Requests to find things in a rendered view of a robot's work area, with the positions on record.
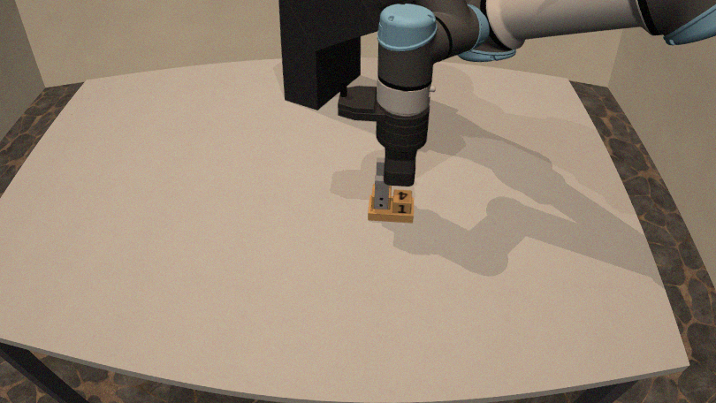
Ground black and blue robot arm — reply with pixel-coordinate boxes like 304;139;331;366
369;0;716;91

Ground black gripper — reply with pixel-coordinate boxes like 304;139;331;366
338;78;436;209

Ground orange rectangular tray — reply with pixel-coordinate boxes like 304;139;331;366
368;195;414;223

